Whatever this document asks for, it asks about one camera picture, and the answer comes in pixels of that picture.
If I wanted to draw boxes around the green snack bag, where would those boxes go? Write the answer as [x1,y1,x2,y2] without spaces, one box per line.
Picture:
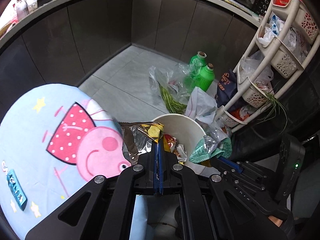
[189,135,232,164]

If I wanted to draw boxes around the yellow snack wrapper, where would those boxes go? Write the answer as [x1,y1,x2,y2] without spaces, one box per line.
[119,122,164,165]

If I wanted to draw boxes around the white paper bucket bin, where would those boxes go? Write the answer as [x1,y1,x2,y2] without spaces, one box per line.
[152,114,220,177]

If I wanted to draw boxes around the blue blister pack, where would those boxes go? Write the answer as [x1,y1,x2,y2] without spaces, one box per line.
[7,169,28,211]

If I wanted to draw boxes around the orange red noodle bag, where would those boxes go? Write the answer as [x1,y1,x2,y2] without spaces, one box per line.
[163,133,188,164]

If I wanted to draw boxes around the person's right hand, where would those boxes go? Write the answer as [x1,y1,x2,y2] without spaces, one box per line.
[268,215,286,228]

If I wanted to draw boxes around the white plastic bag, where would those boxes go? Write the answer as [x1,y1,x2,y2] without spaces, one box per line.
[185,87,217,125]

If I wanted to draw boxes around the dark blue shopping bag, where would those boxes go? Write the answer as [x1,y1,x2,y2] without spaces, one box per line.
[215,69,238,108]

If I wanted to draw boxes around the clear bag with green beans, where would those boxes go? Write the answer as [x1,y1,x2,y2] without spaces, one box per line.
[149,63,196,114]

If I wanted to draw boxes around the green plastic bottle front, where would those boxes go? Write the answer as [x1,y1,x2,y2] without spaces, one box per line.
[194,63,215,92]

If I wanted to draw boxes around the green plastic bottle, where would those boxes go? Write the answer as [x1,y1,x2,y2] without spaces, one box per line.
[185,51,207,81]
[194,63,215,92]

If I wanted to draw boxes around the green plastic bottle back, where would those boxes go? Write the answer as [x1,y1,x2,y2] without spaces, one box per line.
[185,51,207,81]

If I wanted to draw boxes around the beige plastic basket rack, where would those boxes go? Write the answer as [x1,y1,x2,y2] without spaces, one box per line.
[214,0,319,132]

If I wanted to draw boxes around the dark cabinet fronts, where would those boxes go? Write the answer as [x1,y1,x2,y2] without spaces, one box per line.
[1,0,257,114]

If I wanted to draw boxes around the glass jar red lid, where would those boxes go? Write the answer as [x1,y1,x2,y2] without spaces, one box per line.
[16,0,29,21]

